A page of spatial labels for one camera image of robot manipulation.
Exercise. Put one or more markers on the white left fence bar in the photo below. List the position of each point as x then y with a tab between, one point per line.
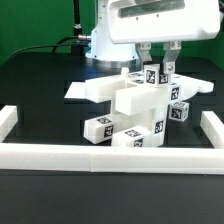
8	119

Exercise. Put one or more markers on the white chair seat part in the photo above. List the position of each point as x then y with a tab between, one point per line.
155	121

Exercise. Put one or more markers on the black vertical pole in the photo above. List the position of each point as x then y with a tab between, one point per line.
77	49

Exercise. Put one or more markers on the white right fence bar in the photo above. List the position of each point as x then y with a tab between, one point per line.
213	128

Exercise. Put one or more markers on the white chair back frame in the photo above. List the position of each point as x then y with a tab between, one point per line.
130	95

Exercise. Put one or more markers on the white tagged cube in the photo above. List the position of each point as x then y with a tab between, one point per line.
179	111
154	76

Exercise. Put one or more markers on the white tag base sheet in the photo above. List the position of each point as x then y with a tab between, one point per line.
76	91

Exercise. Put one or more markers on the white fence bar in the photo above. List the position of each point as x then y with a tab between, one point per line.
213	128
8	119
111	159

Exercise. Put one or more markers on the white front fence bar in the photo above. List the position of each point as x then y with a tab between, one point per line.
111	159

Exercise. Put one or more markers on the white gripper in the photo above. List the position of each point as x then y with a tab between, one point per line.
136	21

